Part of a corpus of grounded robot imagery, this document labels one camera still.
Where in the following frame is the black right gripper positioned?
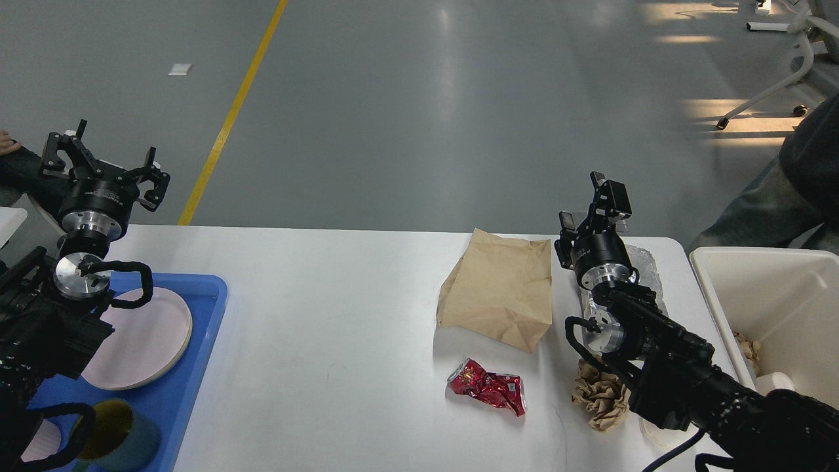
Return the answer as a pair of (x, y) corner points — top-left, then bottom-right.
(554, 171), (633, 290)

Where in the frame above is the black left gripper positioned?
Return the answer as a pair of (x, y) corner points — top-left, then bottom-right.
(38, 119), (170, 242)

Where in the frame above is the brown paper bag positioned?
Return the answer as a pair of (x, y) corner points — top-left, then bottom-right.
(437, 228), (553, 353)

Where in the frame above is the pink plate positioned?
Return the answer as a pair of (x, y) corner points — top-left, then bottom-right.
(81, 287), (193, 391)

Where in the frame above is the dark green cup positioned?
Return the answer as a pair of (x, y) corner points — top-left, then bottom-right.
(71, 398), (161, 471)

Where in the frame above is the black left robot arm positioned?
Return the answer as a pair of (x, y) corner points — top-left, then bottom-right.
(1, 120), (170, 471)

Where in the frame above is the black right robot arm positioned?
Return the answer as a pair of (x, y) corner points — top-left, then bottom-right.
(554, 171), (838, 471)

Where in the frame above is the aluminium foil tray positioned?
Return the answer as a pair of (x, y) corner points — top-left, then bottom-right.
(579, 245), (669, 355)

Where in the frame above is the crumpled brown paper ball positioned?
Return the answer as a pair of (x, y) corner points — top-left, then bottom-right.
(570, 359), (630, 433)

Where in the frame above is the crumpled red foil wrapper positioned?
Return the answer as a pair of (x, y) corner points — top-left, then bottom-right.
(446, 358), (527, 416)

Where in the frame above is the crumpled paper in bin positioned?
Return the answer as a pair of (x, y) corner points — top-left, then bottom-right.
(732, 331), (763, 378)

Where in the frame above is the standing person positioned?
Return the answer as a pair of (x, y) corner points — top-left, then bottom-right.
(686, 95), (838, 254)

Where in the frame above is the white plastic bin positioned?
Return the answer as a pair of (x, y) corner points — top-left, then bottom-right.
(690, 247), (838, 407)

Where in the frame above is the white paper cup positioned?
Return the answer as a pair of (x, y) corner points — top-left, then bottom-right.
(639, 419), (695, 452)

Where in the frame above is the white cup in bin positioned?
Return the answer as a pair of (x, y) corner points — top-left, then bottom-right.
(754, 372), (795, 395)

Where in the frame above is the blue plastic tray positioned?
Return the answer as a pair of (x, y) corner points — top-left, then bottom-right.
(29, 273), (227, 471)

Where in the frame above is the pink cup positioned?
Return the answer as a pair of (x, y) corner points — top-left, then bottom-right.
(21, 419), (61, 462)

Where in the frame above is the white office chair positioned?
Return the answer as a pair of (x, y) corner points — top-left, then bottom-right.
(715, 1), (838, 130)

